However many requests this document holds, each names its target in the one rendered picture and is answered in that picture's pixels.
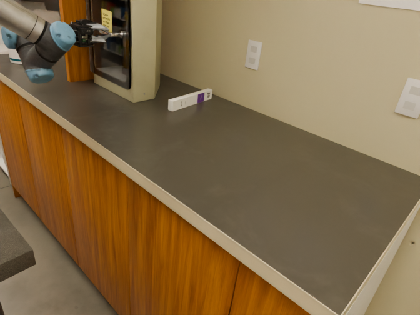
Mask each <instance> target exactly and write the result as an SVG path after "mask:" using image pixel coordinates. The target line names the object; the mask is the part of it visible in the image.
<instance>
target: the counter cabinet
mask: <svg viewBox="0 0 420 315"><path fill-rule="evenodd" d="M0 135H1V140H2V145H3V148H4V153H5V157H6V162H7V166H8V170H9V175H10V178H11V184H12V188H13V192H14V197H15V198H18V197H20V196H22V197H23V199H24V200H25V201H26V202H27V203H28V204H29V206H30V207H31V209H32V210H33V211H34V212H35V213H36V214H37V216H38V217H39V218H40V220H41V221H42V222H43V223H44V224H45V225H46V227H47V228H48V229H49V230H50V231H51V233H52V234H53V235H54V237H55V238H56V239H57V240H58V241H59V243H60V244H61V245H62V246H63V248H64V249H65V250H66V251H67V252H68V254H69V255H70V256H71V257H72V258H73V259H74V261H75V262H76V264H77V265H78V266H79V267H80V268H81V269H82V271H83V272H84V273H85V275H86V276H87V277H88V278H89V279H90V280H91V282H92V283H93V284H94V285H95V286H96V288H97V289H98V290H99V292H100V293H101V294H102V295H103V296H104V297H105V299H106V300H107V301H108V303H109V304H110V305H111V306H112V307H113V309H114V310H115V311H116V312H117V313H118V314H119V315H310V314H309V313H308V312H307V311H305V310H304V309H303V308H301V307H300V306H298V305H297V304H296V303H295V302H294V301H292V300H291V299H289V298H288V297H287V296H285V295H284V294H283V293H282V292H280V291H279V290H277V289H276V288H275V287H274V286H272V285H271V284H269V283H268V282H267V281H266V280H264V279H263V278H262V277H261V276H259V275H258V274H256V273H255V272H254V271H252V270H251V269H249V268H248V267H247V266H246V265H244V264H243V263H242V262H241V261H239V260H238V259H236V258H235V257H234V256H233V255H231V254H230V253H228V252H227V251H226V250H225V249H223V248H222V247H221V246H219V245H218V244H216V243H215V242H214V241H213V240H211V239H210V238H208V237H207V236H206V235H205V234H203V233H202V232H201V231H200V230H198V229H197V228H195V227H194V226H193V225H192V224H190V223H189V222H187V221H186V220H185V219H183V218H182V217H181V216H180V215H178V214H177V213H175V212H174V211H173V210H172V209H170V208H169V207H167V206H166V205H165V204H164V203H162V202H161V201H160V200H158V199H157V198H156V197H154V196H153V195H152V194H150V193H149V192H147V191H146V190H145V189H144V188H142V187H141V186H140V185H139V184H137V183H136V182H134V181H133V180H132V179H131V178H129V177H128V176H126V175H125V174H124V173H123V172H121V171H120V170H119V169H117V168H116V167H114V166H113V165H112V164H111V163H110V162H108V161H107V160H105V159H104V158H103V157H101V156H100V155H99V154H98V153H96V152H95V151H93V150H92V149H91V148H90V147H88V146H87V145H85V144H84V143H83V142H82V141H80V140H79V139H78V138H76V137H75V136H73V135H72V134H71V133H70V132H68V131H67V130H65V129H64V128H63V127H62V126H60V125H59V124H58V123H56V122H55V121H54V120H52V119H51V118H50V117H49V116H47V115H46V114H44V113H43V112H42V111H40V110H39V109H38V108H37V107H35V106H34V105H32V104H31V103H30V102H29V101H27V100H26V99H24V98H23V97H22V96H21V95H19V94H18V93H17V92H16V91H14V90H13V89H11V88H10V87H9V86H7V85H6V84H4V83H3V82H2V81H1V80H0ZM419 208H420V204H419V206H418V207H417V208H416V210H415V211H414V213H413V214H412V216H411V217H410V219H409V221H408V222H407V223H406V225H405V227H404V228H403V230H402V231H401V233H400V234H399V236H398V237H397V239H396V240H395V242H394V243H393V245H392V246H391V248H390V249H389V251H388V252H387V254H386V255H385V257H384V258H383V260H382V261H381V263H380V264H379V266H378V267H377V269H376V270H375V272H374V273H373V275H372V276H371V278H370V279H369V281H368V282H367V284H366V285H365V287H364V288H363V290H362V291H361V293H360V294H359V296H358V297H357V299H356V300H355V302H354V303H353V305H352V306H351V308H350V309H349V311H348V312H347V314H346V315H364V313H365V312H366V310H367V308H368V306H369V304H370V302H371V300H372V298H373V296H374V295H375V293H376V291H377V289H378V287H379V285H380V283H381V281H382V280H383V277H384V275H385V273H386V271H387V270H388V267H389V265H390V264H391V262H392V260H393V258H394V256H395V254H396V252H397V250H398V249H399V247H400V245H401V243H402V241H403V239H404V237H405V235H406V233H407V231H408V229H409V227H410V225H411V223H412V221H413V220H414V218H415V216H416V214H417V212H418V210H419Z"/></svg>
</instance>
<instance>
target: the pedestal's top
mask: <svg viewBox="0 0 420 315"><path fill-rule="evenodd" d="M34 265H36V260H35V257H34V251H33V249H32V247H31V246H30V245H29V244H28V243H27V241H26V240H25V239H24V238H23V237H22V235H21V234H20V233H19V231H18V230H17V229H16V228H15V227H14V225H13V224H12V222H11V221H10V220H9V219H8V217H7V216H6V215H5V214H4V213H3V211H2V210H1V209H0V282H2V281H4V280H6V279H8V278H10V277H12V276H14V275H16V274H18V273H20V272H22V271H24V270H26V269H28V268H30V267H32V266H34Z"/></svg>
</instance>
